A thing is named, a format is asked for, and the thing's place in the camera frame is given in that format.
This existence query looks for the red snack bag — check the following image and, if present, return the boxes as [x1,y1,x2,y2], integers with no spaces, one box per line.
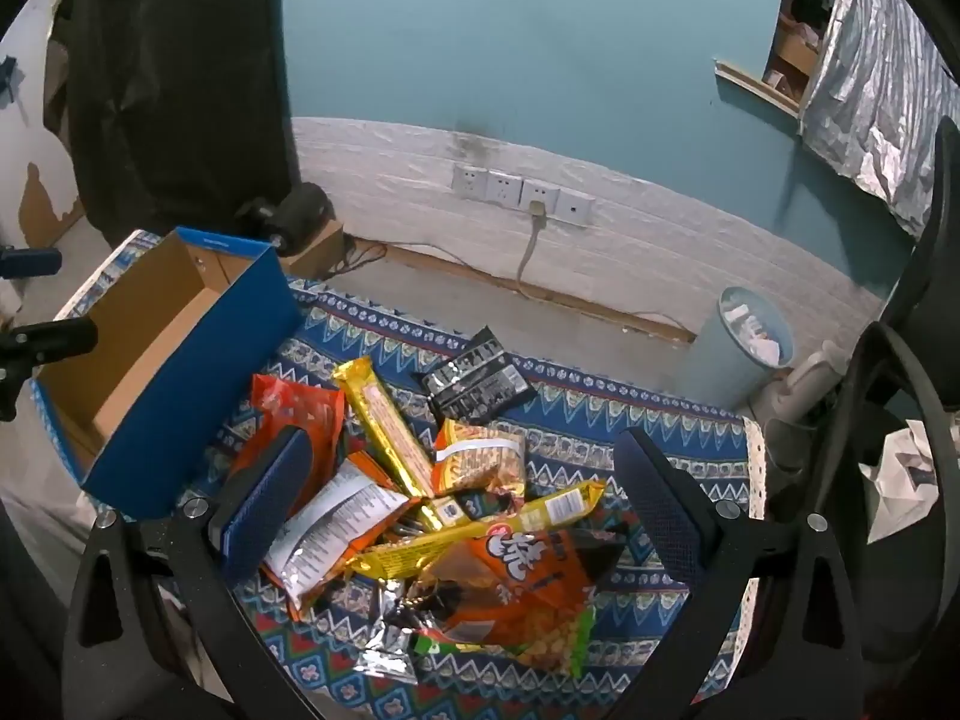
[229,374,347,512]

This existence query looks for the yellow long snack pack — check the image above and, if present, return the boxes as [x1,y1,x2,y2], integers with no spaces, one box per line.
[347,479,605,580]

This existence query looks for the long gold biscuit pack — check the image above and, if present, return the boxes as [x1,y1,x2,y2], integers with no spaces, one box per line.
[334,356,470,532]

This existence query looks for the green bean snack bag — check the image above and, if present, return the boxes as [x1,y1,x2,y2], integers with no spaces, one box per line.
[413,606,596,678]

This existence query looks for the orange black chips bag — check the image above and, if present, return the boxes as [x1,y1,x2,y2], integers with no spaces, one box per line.
[404,525,628,644]

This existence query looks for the silver foil snack bag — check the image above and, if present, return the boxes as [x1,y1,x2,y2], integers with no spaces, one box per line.
[353,580,418,686]

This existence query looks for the orange striped snack bag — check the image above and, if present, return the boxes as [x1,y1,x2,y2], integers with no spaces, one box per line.
[433,419,526,504]

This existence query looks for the black snack bag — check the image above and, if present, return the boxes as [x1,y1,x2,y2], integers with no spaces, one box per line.
[415,327,535,424]

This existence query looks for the orange bag white label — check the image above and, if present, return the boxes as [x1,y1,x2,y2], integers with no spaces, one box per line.
[263,450,420,621]

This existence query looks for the patterned blue tablecloth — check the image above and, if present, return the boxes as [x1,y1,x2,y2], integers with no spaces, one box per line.
[34,227,766,718]

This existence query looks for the black office chair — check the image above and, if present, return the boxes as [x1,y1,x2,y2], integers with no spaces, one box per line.
[786,119,958,707]

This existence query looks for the blue cardboard box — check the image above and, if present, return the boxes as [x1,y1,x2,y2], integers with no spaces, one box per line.
[31,227,301,520]

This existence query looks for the pale blue waste bin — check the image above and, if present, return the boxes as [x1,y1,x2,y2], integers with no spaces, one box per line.
[674,286,794,411]

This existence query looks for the black speaker on box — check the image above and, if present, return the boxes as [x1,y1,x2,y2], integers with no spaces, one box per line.
[236,182,334,257]

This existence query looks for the silver foil window cover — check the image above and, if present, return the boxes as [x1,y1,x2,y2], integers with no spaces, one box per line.
[799,0,958,236]

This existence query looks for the white wall sockets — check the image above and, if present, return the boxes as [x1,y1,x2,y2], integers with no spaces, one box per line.
[451,163,596,227]

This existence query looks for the grey power cable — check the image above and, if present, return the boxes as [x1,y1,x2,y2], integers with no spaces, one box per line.
[512,200,548,288]

